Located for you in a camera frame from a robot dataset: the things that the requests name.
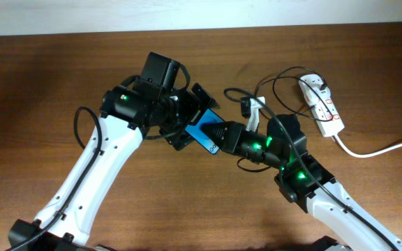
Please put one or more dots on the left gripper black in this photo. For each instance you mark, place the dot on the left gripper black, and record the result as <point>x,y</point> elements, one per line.
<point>173,134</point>

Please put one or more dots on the white power strip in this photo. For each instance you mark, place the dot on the white power strip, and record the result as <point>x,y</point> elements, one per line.
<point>324,110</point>

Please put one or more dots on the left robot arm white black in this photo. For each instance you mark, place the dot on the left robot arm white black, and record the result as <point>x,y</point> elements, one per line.
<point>66,221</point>

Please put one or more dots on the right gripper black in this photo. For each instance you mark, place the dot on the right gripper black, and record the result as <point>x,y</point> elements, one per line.
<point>234,137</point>

